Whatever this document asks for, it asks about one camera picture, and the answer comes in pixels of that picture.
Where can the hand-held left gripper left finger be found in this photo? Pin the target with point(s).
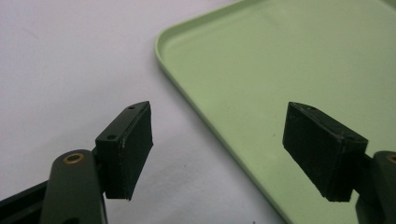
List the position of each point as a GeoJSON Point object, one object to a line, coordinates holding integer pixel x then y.
{"type": "Point", "coordinates": [124, 155]}

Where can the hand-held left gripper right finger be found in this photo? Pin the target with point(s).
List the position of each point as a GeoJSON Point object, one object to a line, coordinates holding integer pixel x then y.
{"type": "Point", "coordinates": [320, 152]}

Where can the light green plastic tray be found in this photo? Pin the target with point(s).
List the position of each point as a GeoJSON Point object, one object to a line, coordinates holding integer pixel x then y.
{"type": "Point", "coordinates": [280, 71]}

